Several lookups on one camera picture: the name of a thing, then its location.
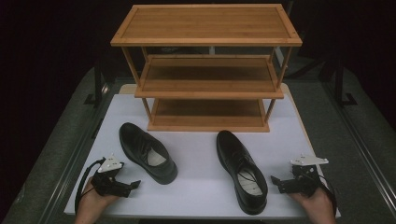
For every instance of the wooden three-tier shoe rack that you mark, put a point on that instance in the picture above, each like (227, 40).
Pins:
(205, 25)

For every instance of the white table sheet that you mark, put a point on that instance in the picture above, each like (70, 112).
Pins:
(193, 161)

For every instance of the metal floor rail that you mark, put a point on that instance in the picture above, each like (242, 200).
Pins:
(74, 155)
(361, 146)

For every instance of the black leather shoe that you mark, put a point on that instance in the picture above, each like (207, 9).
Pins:
(232, 152)
(137, 146)

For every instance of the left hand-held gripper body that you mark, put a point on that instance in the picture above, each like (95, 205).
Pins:
(106, 182)

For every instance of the person's left hand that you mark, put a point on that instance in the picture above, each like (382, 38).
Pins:
(93, 205)

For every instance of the black metal stand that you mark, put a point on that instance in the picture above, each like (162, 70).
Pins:
(98, 87)
(341, 87)

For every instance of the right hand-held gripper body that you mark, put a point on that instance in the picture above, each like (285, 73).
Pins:
(306, 177)

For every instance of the person's right hand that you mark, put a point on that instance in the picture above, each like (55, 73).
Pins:
(316, 205)

